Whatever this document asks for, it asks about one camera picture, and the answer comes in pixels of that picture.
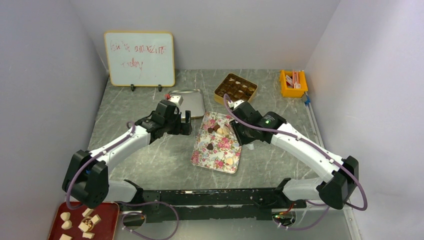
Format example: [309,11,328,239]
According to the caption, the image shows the metal tongs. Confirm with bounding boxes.
[246,143,255,150]

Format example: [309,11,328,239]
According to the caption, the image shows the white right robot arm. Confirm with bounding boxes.
[225,100,360,210]

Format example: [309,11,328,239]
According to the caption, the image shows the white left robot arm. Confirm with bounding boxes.
[62,95,192,210]

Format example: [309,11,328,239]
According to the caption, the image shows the white tilted chocolate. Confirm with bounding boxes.
[222,127,231,136]

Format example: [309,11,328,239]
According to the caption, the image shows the dark rectangular chocolate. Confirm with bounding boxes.
[213,124,221,132]

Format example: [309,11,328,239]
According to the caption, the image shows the dark chocolate lower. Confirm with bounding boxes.
[206,143,214,151]

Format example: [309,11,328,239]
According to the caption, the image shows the gold chocolate tin box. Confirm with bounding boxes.
[214,73,258,105]

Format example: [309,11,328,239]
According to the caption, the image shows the floral rectangular tray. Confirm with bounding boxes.
[190,111,242,174]

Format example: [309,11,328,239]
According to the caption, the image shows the silver tin lid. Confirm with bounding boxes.
[168,89,206,120]

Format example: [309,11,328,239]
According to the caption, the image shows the whiteboard with red writing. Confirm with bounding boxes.
[103,31,176,87]

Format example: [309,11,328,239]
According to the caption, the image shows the orange parts bin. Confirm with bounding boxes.
[279,70,308,98]

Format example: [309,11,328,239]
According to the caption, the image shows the red tray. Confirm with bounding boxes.
[48,202,120,240]

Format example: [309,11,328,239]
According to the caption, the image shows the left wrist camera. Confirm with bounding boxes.
[165,94,184,107]

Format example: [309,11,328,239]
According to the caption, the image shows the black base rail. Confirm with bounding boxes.
[119,187,307,223]

